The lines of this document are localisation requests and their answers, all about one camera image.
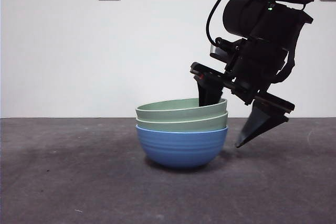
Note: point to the blue ribbed bowl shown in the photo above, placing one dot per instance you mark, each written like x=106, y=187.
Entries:
x=181, y=148

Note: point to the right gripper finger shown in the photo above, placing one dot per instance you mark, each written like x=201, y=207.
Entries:
x=208, y=94
x=260, y=121

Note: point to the pale grey wrist camera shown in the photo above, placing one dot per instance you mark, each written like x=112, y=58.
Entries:
x=215, y=51

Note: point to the green ribbed bowl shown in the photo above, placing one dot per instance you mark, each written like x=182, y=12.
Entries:
x=181, y=108
x=181, y=125

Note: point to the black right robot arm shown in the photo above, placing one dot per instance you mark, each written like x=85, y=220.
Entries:
x=262, y=19

